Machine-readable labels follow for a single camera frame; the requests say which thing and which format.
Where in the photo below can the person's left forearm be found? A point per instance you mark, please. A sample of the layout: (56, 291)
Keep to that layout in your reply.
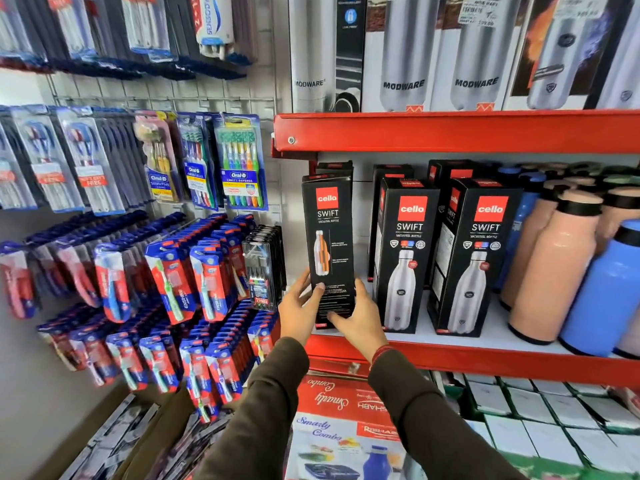
(260, 419)

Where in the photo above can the flat red box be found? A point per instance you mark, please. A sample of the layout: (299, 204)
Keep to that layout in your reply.
(340, 368)

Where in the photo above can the blue toothbrush pack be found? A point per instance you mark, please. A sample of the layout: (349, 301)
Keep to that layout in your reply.
(197, 169)

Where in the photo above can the brown cardboard box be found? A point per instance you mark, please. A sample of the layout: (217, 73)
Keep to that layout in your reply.
(165, 419)

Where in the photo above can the red metal shelf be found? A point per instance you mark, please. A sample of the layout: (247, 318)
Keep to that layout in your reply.
(475, 359)
(450, 132)

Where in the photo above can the person's right hand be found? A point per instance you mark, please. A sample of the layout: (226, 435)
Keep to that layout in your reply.
(365, 329)

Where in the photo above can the pink toothbrush pack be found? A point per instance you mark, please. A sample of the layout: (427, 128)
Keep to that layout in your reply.
(157, 159)

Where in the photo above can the row of clear toothbrush packs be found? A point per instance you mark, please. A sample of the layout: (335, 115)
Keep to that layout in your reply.
(90, 159)

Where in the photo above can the stack of black toothbrush packs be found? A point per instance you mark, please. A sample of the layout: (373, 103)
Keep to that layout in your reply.
(262, 269)

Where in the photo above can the silver grey bottle box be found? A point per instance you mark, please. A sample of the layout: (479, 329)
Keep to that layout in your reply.
(312, 44)

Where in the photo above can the multicolour toothbrush pack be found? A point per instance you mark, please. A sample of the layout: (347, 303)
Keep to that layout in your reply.
(242, 169)

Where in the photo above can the group of black boxes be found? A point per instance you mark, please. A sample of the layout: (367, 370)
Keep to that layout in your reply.
(405, 274)

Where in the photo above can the row of hanging dental packs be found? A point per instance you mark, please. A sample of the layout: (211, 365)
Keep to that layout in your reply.
(145, 24)

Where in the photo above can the pile of dark packets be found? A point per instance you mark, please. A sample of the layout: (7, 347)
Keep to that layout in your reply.
(115, 439)

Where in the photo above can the row of colourful bottles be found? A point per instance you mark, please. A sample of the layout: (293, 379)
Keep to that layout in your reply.
(555, 274)

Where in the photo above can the red wrist thread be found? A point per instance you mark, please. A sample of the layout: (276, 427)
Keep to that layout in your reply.
(382, 352)

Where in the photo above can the black box white bottle print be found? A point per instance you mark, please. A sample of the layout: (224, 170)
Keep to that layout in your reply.
(625, 69)

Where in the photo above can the white steel bottle box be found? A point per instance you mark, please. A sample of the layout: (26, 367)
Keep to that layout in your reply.
(405, 54)
(480, 59)

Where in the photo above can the rack of blue red toothbrush packs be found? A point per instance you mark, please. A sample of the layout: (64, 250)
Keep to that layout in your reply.
(165, 304)

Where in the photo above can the stack of white green boxes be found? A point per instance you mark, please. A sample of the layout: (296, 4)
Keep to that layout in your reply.
(540, 414)

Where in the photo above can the red white combo box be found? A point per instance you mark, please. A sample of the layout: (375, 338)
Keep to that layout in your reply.
(340, 419)

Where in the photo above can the person's right forearm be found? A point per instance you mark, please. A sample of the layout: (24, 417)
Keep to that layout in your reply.
(430, 424)

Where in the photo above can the person's left hand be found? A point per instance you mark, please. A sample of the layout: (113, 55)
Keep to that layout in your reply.
(297, 314)

